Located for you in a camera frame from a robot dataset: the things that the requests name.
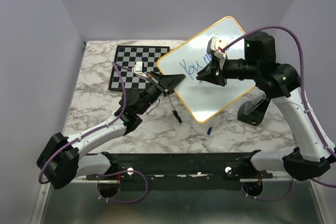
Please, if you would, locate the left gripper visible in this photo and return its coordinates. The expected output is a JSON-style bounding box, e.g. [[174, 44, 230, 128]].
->
[[138, 71, 185, 115]]

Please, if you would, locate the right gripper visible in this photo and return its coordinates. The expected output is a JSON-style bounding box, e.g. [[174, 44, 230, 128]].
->
[[196, 55, 259, 87]]

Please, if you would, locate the yellow framed whiteboard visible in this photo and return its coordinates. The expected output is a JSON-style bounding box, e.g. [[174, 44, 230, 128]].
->
[[157, 16, 255, 123]]

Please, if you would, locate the blue marker cap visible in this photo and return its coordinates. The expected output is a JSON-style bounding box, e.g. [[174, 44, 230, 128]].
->
[[207, 127, 212, 135]]

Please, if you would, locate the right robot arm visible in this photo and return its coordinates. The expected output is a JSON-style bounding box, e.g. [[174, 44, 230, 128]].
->
[[196, 30, 335, 181]]

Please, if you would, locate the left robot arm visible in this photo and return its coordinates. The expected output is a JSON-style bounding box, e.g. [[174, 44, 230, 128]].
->
[[36, 71, 185, 189]]

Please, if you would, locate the black white chessboard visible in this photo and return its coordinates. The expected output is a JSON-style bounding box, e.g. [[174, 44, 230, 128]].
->
[[108, 45, 170, 91]]

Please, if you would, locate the black eraser holder stand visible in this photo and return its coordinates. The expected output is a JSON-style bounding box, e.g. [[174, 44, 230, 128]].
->
[[237, 93, 270, 126]]

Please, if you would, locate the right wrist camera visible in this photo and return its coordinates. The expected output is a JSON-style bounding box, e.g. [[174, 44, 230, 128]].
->
[[206, 37, 227, 70]]

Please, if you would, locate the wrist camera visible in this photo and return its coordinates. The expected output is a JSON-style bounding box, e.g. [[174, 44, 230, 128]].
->
[[206, 37, 227, 70], [132, 61, 148, 80]]

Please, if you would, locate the black wire board easel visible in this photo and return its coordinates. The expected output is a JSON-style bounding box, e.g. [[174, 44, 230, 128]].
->
[[163, 95, 182, 123]]

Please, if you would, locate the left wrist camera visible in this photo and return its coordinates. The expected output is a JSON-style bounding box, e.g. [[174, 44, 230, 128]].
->
[[132, 61, 148, 80]]

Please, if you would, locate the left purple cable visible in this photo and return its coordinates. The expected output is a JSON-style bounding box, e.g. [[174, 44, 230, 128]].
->
[[38, 61, 136, 184]]

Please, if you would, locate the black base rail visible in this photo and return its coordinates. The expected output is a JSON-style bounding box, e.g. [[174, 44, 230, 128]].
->
[[86, 152, 272, 191]]

